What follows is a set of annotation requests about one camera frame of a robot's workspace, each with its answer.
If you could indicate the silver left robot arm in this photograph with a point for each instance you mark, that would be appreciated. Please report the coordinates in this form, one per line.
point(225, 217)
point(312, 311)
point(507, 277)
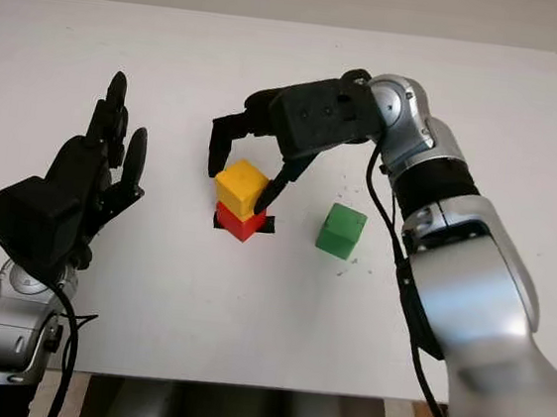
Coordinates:
point(6, 334)

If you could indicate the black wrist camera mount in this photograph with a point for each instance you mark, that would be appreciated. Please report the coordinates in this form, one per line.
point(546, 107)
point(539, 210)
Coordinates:
point(323, 118)
point(33, 222)

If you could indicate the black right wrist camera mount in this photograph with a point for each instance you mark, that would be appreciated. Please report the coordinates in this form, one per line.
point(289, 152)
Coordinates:
point(323, 118)

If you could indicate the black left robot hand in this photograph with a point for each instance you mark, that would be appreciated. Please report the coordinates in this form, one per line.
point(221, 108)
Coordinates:
point(78, 167)

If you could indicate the green cube block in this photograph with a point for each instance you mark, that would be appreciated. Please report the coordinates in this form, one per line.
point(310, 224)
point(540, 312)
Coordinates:
point(338, 234)

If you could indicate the yellow cube block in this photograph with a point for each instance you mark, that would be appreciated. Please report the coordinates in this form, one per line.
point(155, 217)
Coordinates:
point(238, 184)

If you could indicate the black tape strip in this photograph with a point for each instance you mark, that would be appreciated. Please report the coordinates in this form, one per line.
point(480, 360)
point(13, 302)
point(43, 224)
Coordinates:
point(269, 225)

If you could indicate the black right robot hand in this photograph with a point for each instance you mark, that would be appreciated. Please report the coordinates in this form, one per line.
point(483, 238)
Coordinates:
point(258, 114)

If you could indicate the red cube block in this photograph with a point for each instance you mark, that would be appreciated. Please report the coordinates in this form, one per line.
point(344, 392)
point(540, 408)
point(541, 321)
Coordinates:
point(237, 224)

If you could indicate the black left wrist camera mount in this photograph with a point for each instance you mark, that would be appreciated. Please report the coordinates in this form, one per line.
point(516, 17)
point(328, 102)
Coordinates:
point(33, 222)

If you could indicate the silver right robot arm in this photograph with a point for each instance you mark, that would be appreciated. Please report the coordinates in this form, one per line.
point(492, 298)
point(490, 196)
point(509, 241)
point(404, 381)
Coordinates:
point(474, 289)

